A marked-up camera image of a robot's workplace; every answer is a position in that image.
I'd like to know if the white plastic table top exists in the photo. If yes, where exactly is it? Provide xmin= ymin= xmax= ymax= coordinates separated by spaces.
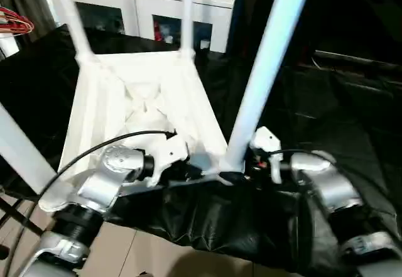
xmin=38 ymin=50 xmax=236 ymax=214

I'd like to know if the white plastic table leg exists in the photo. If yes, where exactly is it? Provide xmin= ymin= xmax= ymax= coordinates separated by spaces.
xmin=52 ymin=0 xmax=95 ymax=63
xmin=219 ymin=0 xmax=317 ymax=173
xmin=0 ymin=102 xmax=60 ymax=197
xmin=178 ymin=0 xmax=196 ymax=58

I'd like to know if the black work mat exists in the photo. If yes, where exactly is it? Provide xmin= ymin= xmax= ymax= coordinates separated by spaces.
xmin=0 ymin=24 xmax=402 ymax=274

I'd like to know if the black flat monitor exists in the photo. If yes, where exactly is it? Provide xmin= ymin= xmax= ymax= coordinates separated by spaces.
xmin=313 ymin=50 xmax=402 ymax=71

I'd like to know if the black speaker cabinet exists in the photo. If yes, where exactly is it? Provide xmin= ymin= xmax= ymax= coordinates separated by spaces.
xmin=229 ymin=0 xmax=317 ymax=60

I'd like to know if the white plastic bin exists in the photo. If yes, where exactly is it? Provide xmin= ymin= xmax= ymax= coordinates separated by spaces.
xmin=0 ymin=33 xmax=22 ymax=60

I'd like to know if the grey curtain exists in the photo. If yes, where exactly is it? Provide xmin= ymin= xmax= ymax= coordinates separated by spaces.
xmin=0 ymin=0 xmax=58 ymax=43

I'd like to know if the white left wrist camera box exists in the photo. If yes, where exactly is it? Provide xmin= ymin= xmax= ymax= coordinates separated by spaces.
xmin=145 ymin=133 xmax=190 ymax=188

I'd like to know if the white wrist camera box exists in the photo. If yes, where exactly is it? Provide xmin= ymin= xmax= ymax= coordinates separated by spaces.
xmin=145 ymin=133 xmax=190 ymax=188
xmin=250 ymin=126 xmax=284 ymax=185

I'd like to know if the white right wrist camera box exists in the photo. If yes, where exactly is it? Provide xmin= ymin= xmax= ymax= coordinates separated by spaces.
xmin=250 ymin=126 xmax=284 ymax=185

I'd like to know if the black metal folding frame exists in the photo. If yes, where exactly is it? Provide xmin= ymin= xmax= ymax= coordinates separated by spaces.
xmin=0 ymin=191 xmax=45 ymax=237

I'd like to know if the red wire bundle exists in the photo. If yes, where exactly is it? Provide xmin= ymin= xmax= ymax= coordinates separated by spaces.
xmin=0 ymin=6 xmax=35 ymax=35

